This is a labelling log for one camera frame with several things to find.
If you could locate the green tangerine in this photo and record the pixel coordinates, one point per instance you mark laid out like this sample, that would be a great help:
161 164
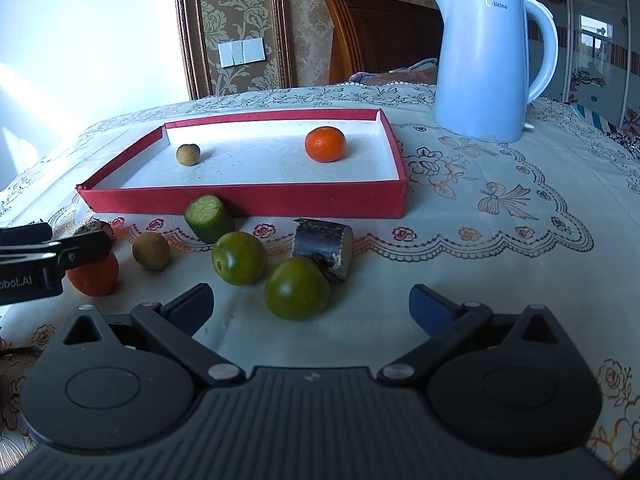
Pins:
297 288
239 258

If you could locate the green cucumber piece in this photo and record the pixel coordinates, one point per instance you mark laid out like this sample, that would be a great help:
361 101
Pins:
207 217

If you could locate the white wall light switch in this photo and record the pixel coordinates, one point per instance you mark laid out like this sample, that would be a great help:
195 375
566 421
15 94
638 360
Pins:
241 52

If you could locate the gilded wall panel frame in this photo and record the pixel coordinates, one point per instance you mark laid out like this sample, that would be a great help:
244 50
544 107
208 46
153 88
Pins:
192 30

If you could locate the brown wooden headboard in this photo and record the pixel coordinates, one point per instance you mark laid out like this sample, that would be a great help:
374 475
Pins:
380 40

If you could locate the orange tangerine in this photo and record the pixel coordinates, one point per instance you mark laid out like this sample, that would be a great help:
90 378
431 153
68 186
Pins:
95 281
325 144

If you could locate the sliding door wardrobe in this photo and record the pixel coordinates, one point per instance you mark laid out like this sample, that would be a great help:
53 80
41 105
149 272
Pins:
595 25

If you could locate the striped patterned pillow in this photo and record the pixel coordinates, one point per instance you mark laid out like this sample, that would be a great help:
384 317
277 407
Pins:
400 74

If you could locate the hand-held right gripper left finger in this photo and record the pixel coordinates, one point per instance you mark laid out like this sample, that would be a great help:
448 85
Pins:
192 305

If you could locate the red shallow cardboard tray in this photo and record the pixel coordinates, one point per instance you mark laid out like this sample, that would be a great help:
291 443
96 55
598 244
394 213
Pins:
250 170

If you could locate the white embroidered tablecloth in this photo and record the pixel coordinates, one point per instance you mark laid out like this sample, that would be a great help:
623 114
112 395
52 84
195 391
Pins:
475 270

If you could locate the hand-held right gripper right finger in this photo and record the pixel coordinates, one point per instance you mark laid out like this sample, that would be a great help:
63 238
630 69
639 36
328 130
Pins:
429 306

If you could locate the dark sugarcane piece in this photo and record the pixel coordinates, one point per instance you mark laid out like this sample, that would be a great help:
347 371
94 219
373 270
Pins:
320 246

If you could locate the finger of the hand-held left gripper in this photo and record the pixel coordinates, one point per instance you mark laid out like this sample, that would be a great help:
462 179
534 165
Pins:
85 252
25 235

